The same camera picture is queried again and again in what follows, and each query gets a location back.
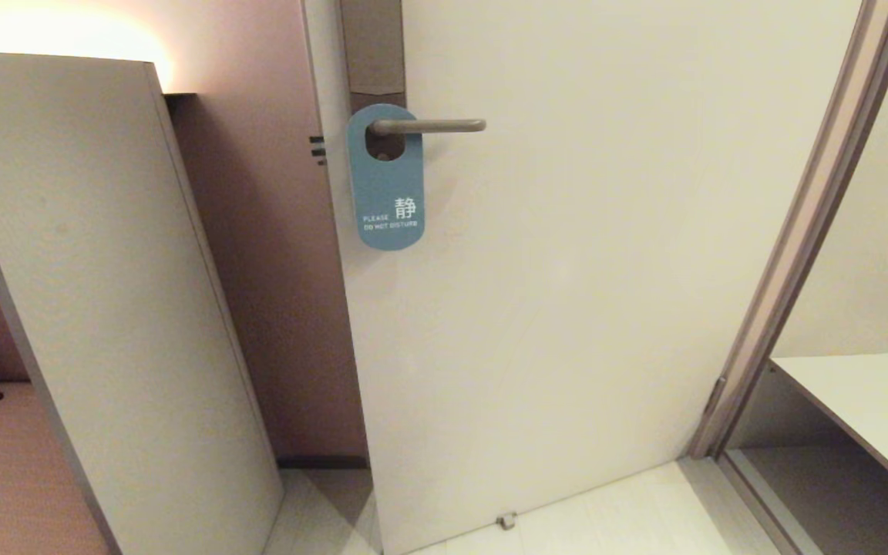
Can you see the blue do-not-disturb door hanger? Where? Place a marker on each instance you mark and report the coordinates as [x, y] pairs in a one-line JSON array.
[[386, 193]]

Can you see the cream door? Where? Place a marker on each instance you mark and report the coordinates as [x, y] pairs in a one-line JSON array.
[[567, 308]]

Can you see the brown metal lock plate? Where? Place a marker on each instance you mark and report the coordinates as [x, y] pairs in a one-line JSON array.
[[373, 46]]

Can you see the small metal door stop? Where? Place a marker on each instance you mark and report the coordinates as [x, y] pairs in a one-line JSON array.
[[506, 522]]

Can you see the dark baseboard strip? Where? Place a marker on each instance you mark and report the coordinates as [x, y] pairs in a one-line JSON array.
[[321, 462]]

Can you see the beige partition panel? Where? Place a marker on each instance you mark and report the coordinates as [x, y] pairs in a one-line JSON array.
[[105, 270]]

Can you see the white shelf board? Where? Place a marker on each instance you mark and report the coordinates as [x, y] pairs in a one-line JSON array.
[[876, 408]]

